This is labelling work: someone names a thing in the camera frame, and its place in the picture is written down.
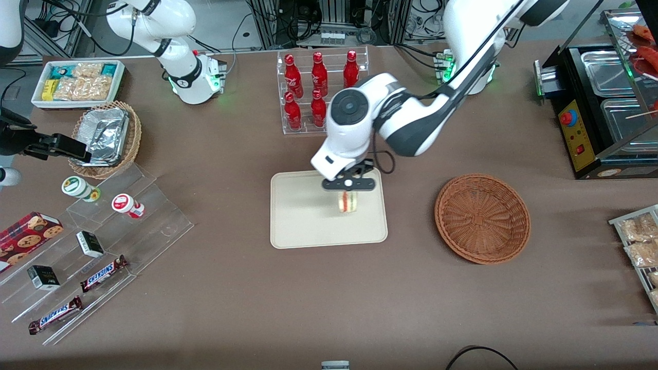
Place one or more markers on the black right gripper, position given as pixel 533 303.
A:
pixel 16 142

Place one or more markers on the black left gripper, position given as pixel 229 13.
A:
pixel 365 166

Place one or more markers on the triangular sandwich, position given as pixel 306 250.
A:
pixel 348 203

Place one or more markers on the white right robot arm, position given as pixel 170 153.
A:
pixel 180 20

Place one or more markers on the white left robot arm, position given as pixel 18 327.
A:
pixel 411 118

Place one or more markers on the beige plastic tray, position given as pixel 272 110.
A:
pixel 308 216

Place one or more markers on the light wicker basket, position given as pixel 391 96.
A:
pixel 134 139

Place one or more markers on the round brown wicker basket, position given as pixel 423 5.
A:
pixel 483 218

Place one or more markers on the green-capped yogurt bottle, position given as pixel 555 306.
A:
pixel 76 187

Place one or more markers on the aluminium foil container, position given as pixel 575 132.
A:
pixel 103 133

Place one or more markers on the white rectangular snack bin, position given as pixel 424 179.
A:
pixel 38 100

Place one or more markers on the white right gripper cylinder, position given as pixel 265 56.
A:
pixel 7 176

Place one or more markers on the yellow snack packet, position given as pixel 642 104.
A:
pixel 49 90

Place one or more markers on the large clear snack bag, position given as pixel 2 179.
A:
pixel 85 88

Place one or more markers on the teal snack packet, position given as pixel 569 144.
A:
pixel 62 72
pixel 109 70

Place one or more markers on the clear acrylic bottle rack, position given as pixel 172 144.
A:
pixel 306 129

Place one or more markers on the small clear snack bag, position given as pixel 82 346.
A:
pixel 88 70

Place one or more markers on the red-capped yogurt bottle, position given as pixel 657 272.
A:
pixel 124 204

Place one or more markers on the red plaid cookie box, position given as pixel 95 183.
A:
pixel 28 239

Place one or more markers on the red cola bottle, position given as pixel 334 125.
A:
pixel 318 110
pixel 293 113
pixel 293 77
pixel 320 74
pixel 351 69

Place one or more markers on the small black box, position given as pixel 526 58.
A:
pixel 43 277
pixel 90 244

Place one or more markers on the clear acrylic stepped display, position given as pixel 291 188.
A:
pixel 154 226

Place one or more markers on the Snickers chocolate bar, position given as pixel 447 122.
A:
pixel 103 274
pixel 55 315

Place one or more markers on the white power strip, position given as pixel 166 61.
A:
pixel 332 38

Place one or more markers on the small grey device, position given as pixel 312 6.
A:
pixel 335 365

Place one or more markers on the aluminium equipment rack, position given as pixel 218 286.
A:
pixel 267 20

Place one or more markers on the black food warmer machine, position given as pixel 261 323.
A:
pixel 578 144

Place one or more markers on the steel warmer pan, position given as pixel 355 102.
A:
pixel 609 72
pixel 624 126

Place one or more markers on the clear bag of snacks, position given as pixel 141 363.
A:
pixel 640 228
pixel 642 254

